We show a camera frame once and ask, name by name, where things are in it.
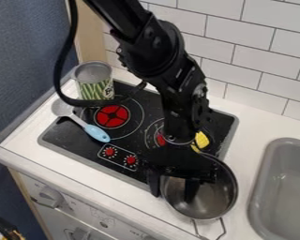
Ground toy stove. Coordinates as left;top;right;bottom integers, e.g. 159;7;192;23
36;79;241;192

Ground yellow toy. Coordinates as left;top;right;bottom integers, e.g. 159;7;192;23
189;130;212;154

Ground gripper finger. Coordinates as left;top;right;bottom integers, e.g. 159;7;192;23
182;177;203;204
147;171;164;199

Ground toy sink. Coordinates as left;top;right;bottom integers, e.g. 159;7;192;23
246;137;300;240

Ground silver spoon with blue handle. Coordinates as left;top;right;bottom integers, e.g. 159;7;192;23
50;97;113;143

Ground silver pot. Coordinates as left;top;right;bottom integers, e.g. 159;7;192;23
158;152;241;240

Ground green striped can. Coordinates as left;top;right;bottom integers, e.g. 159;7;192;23
72;60;116;101

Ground black cable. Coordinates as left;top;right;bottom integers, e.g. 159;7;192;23
52;0;149;108

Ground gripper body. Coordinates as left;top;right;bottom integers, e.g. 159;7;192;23
145;137;220;186

